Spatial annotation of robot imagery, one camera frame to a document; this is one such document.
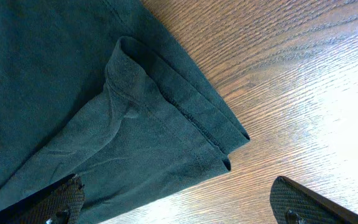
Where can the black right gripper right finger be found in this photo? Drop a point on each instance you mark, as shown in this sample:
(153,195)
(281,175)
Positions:
(293,203)

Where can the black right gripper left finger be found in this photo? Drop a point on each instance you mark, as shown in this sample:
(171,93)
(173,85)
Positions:
(59,203)

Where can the dark green Nike t-shirt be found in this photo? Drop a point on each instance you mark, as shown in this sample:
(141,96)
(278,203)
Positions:
(101,89)

